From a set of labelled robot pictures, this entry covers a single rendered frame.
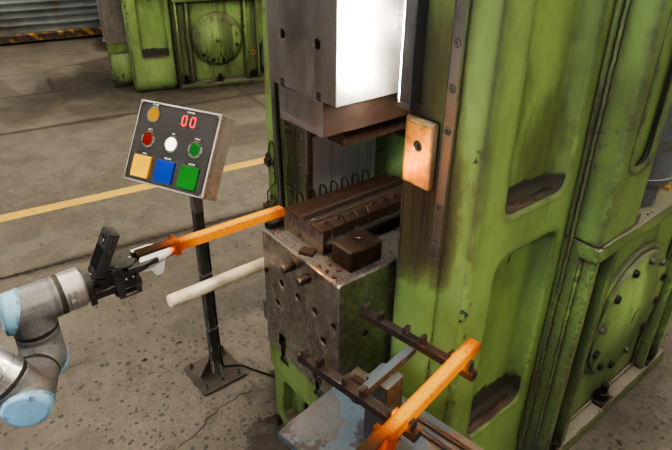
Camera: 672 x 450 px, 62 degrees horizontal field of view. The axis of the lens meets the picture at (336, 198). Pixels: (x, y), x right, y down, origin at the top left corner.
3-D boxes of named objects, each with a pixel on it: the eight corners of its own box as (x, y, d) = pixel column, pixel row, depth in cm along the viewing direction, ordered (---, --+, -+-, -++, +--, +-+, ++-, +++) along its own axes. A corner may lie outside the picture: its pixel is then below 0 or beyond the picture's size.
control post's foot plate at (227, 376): (204, 399, 231) (202, 382, 227) (181, 368, 246) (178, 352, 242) (250, 375, 243) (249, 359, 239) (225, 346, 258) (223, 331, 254)
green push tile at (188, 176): (193, 191, 182) (199, 168, 181) (175, 186, 184) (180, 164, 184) (197, 192, 183) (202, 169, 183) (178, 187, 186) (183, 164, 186)
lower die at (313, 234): (323, 254, 161) (323, 229, 157) (283, 226, 175) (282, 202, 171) (425, 211, 184) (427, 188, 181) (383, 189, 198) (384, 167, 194)
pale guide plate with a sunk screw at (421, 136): (427, 191, 137) (433, 125, 129) (401, 179, 144) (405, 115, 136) (433, 189, 139) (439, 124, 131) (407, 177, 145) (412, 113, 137)
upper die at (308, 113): (323, 138, 145) (323, 103, 140) (279, 117, 158) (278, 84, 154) (435, 107, 168) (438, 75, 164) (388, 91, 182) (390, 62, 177)
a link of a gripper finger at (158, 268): (176, 264, 139) (138, 277, 134) (172, 244, 136) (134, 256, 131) (181, 270, 137) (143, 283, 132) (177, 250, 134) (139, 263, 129)
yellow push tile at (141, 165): (146, 179, 189) (151, 157, 189) (129, 174, 192) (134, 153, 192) (149, 179, 191) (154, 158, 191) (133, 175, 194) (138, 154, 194)
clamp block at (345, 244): (350, 274, 153) (350, 254, 150) (330, 260, 159) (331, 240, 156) (382, 259, 159) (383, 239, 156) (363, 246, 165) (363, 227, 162)
